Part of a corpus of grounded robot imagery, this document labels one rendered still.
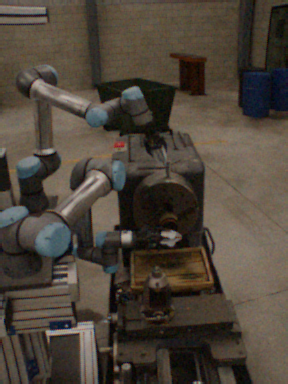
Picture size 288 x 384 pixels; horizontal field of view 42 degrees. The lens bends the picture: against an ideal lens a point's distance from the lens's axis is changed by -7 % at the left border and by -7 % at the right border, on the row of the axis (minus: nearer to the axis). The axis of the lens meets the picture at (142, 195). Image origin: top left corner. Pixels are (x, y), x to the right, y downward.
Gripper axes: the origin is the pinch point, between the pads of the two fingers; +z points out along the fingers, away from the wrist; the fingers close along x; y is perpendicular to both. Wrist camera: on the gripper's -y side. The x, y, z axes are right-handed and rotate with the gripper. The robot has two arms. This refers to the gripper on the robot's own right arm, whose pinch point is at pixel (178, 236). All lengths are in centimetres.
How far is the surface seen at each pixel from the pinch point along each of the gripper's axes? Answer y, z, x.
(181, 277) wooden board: 3.5, 1.8, -19.5
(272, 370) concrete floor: -17, 64, -105
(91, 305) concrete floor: -86, -52, -105
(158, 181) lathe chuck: -22.9, -7.6, 16.7
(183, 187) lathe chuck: -21.7, 4.0, 14.0
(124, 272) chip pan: -51, -25, -52
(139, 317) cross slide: 38.5, -17.7, -13.7
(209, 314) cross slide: 39.3, 8.2, -12.8
